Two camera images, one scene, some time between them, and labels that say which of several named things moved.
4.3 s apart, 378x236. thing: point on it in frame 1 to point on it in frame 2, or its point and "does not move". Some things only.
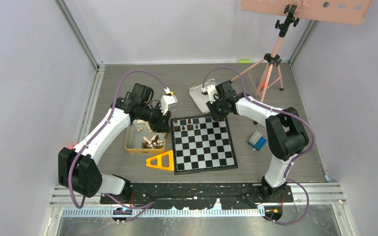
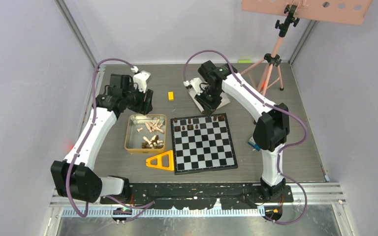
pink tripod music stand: (350, 12) does not move
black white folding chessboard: (201, 144) does not move
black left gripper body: (154, 116) to (138, 101)
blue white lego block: (257, 141) does not move
